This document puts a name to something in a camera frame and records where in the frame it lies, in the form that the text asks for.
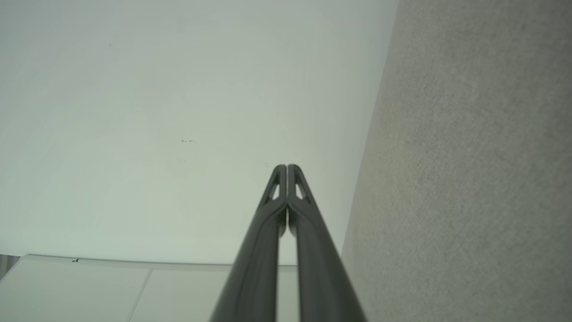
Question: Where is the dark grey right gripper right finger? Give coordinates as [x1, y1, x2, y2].
[288, 164, 368, 322]

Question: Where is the grey textured fabric mat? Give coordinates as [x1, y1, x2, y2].
[341, 0, 572, 322]

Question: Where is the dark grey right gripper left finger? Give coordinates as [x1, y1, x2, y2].
[210, 164, 288, 322]

